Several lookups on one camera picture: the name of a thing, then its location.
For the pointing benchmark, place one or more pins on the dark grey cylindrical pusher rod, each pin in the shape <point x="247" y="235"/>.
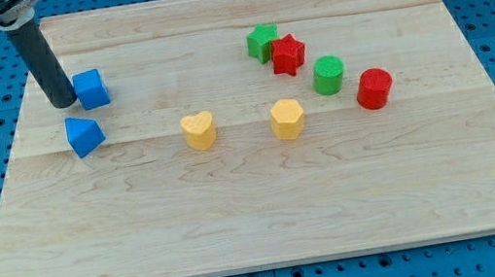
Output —
<point x="42" y="63"/>

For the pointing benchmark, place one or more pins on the blue cube block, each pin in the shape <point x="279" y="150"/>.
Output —
<point x="90" y="89"/>

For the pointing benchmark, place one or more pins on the yellow heart block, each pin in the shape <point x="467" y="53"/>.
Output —
<point x="199" y="130"/>

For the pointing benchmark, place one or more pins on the blue triangular prism block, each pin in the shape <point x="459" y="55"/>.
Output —
<point x="83" y="135"/>

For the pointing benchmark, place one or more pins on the light wooden board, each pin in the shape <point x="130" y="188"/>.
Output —
<point x="417" y="172"/>

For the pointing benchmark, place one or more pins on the green star block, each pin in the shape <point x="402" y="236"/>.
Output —
<point x="259" y="41"/>

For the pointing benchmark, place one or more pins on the red star block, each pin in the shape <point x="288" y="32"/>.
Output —
<point x="288" y="55"/>

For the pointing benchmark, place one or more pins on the yellow hexagon block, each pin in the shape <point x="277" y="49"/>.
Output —
<point x="287" y="119"/>

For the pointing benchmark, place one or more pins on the green cylinder block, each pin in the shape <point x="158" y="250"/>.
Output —
<point x="327" y="75"/>

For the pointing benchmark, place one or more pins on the red cylinder block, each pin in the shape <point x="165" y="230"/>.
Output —
<point x="374" y="87"/>

